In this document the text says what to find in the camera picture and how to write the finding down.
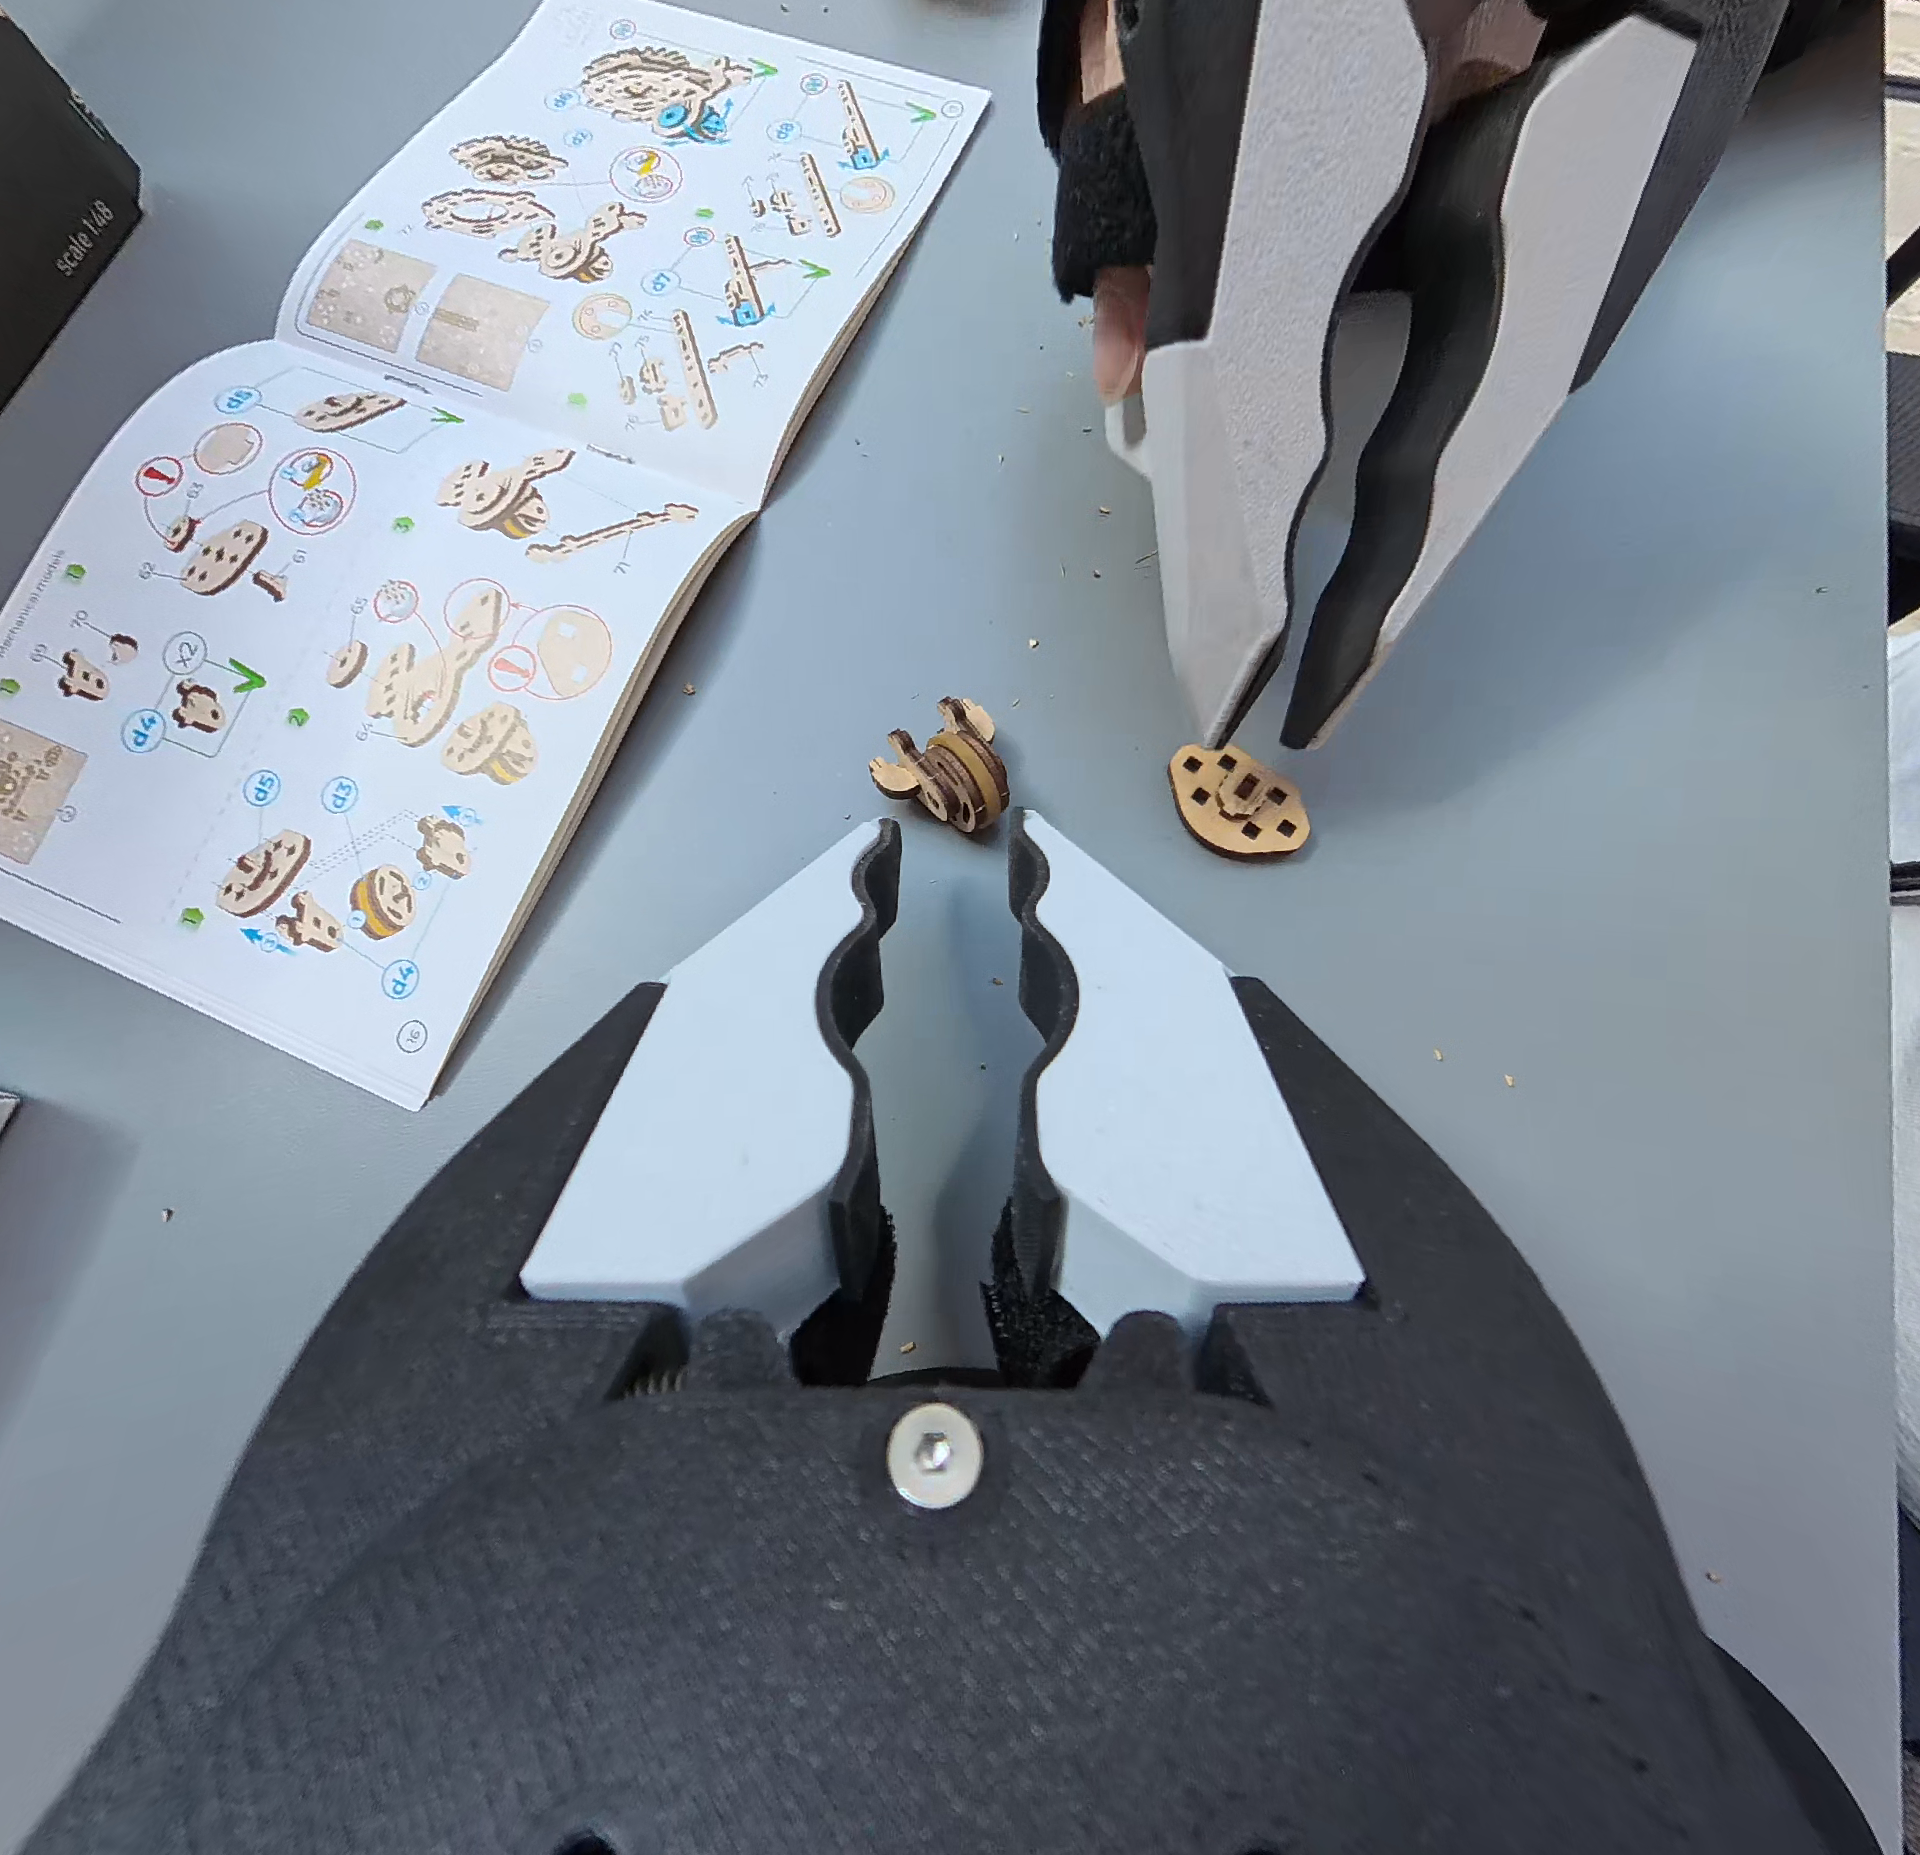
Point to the small wooden gear assembly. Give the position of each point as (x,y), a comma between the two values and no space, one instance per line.
(960,783)

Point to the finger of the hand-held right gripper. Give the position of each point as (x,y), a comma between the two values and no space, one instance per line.
(1560,235)
(1290,235)

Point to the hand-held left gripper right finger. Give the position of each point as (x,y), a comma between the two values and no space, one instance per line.
(1184,1121)

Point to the oval wooden plate with holes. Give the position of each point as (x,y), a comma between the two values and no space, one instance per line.
(1268,833)

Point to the open instruction booklet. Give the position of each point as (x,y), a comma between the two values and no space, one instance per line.
(524,386)

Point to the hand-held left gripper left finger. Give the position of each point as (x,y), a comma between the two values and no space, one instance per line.
(689,1121)

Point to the black cardboard box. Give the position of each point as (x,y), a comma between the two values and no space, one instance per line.
(59,190)

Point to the person's right hand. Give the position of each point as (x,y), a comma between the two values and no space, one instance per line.
(1123,341)

